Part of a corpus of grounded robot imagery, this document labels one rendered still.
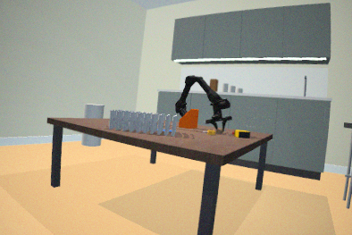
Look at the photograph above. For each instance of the tan wooden-handled tool with thin metal shaft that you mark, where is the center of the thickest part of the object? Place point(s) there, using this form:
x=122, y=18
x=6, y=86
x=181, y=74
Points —
x=219, y=131

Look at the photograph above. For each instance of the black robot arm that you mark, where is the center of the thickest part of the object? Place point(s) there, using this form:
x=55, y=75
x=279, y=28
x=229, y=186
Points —
x=212, y=95

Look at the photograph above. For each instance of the yellow box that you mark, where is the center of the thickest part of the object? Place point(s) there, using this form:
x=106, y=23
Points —
x=242, y=134

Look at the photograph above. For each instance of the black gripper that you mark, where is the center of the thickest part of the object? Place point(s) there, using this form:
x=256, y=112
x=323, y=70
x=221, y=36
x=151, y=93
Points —
x=224, y=120

